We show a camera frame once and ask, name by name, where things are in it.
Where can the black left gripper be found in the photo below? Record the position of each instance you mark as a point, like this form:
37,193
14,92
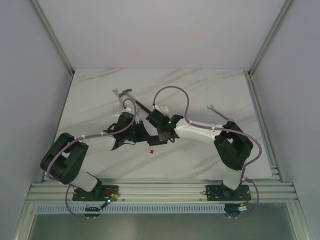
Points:
146,133

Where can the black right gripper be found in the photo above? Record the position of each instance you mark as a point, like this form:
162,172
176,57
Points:
161,137

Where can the black fuse box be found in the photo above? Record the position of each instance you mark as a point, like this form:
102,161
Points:
155,141

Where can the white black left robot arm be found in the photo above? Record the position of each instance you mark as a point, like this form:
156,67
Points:
63,161

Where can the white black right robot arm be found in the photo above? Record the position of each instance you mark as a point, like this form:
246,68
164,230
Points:
231,145

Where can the silver wrench right side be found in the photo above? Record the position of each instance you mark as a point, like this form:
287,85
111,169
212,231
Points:
212,108

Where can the silver wrench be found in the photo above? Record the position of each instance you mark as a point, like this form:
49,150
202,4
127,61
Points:
212,108
123,105

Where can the silver wrench left side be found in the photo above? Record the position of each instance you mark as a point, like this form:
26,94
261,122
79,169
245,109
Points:
123,105

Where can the black handle claw hammer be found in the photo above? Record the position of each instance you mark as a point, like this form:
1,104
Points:
127,93

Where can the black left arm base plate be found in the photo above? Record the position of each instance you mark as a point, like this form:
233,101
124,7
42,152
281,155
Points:
99,193

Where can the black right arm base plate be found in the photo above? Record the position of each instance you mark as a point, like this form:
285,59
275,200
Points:
220,193

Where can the aluminium mounting rail frame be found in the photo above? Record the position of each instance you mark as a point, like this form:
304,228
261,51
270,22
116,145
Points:
176,172

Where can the white slotted cable duct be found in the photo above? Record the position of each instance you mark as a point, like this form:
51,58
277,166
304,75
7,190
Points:
149,208

